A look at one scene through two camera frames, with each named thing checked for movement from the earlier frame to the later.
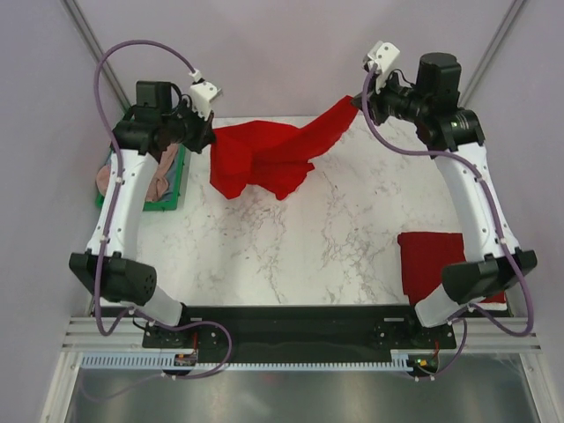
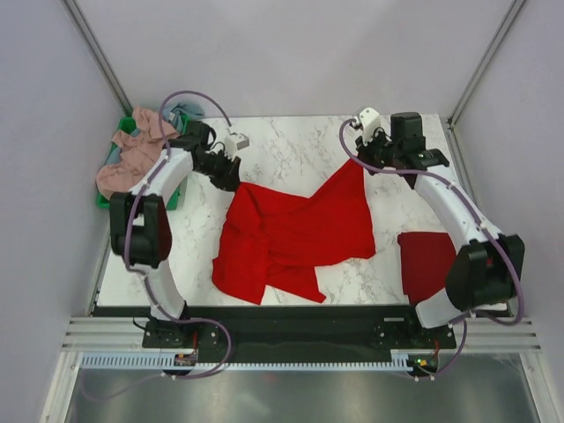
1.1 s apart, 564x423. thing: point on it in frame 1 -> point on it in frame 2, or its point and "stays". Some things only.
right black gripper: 375,104 -> 365,151
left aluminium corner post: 107,67 stays
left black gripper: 205,135 -> 229,180
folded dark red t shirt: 425,256 stays
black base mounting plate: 297,334 stays
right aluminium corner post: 509,17 stays
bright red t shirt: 272,154 -> 278,241
